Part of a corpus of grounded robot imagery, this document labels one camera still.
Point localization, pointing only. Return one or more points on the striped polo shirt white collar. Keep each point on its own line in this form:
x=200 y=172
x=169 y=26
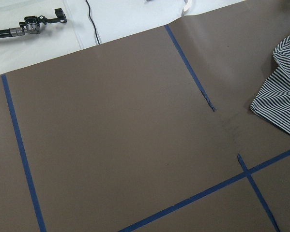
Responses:
x=272 y=101

